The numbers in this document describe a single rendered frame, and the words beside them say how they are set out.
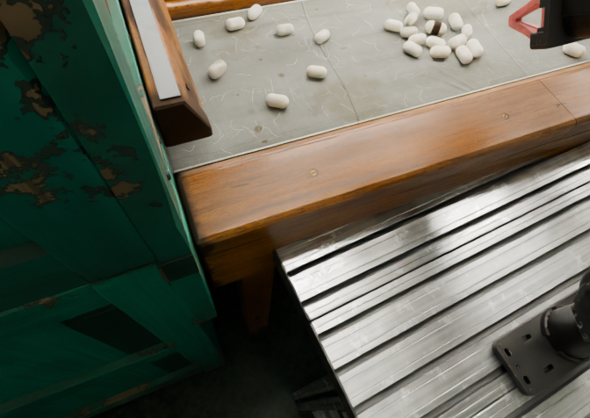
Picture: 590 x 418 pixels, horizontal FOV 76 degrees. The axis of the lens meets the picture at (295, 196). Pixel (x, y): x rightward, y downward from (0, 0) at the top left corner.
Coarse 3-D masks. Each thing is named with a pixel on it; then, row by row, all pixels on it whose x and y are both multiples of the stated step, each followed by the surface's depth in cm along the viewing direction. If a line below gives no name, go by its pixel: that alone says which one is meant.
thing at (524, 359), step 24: (552, 312) 50; (504, 336) 49; (528, 336) 50; (552, 336) 48; (576, 336) 45; (504, 360) 47; (528, 360) 48; (552, 360) 48; (576, 360) 47; (528, 384) 47
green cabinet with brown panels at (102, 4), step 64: (0, 0) 12; (64, 0) 13; (0, 64) 14; (64, 64) 15; (128, 64) 40; (0, 128) 16; (64, 128) 17; (128, 128) 18; (0, 192) 19; (64, 192) 21; (128, 192) 23; (0, 256) 25; (64, 256) 27; (128, 256) 30
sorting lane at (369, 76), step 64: (320, 0) 71; (384, 0) 72; (448, 0) 74; (512, 0) 76; (192, 64) 60; (256, 64) 61; (320, 64) 62; (384, 64) 63; (448, 64) 65; (512, 64) 66; (576, 64) 68; (256, 128) 54; (320, 128) 55
